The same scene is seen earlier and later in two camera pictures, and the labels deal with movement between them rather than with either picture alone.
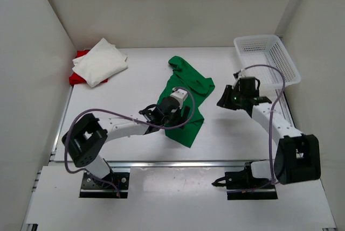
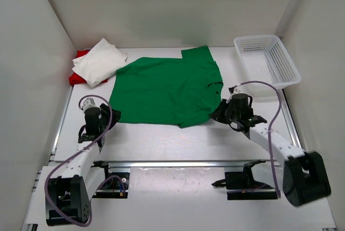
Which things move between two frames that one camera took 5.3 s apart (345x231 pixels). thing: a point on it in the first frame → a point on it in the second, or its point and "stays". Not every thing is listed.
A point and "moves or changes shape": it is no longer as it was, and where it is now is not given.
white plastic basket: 270,50 stays
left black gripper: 179,119 → 105,107
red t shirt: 76,79 stays
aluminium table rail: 107,165 stays
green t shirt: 184,76 moves or changes shape
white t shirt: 103,61 stays
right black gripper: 225,102 → 218,115
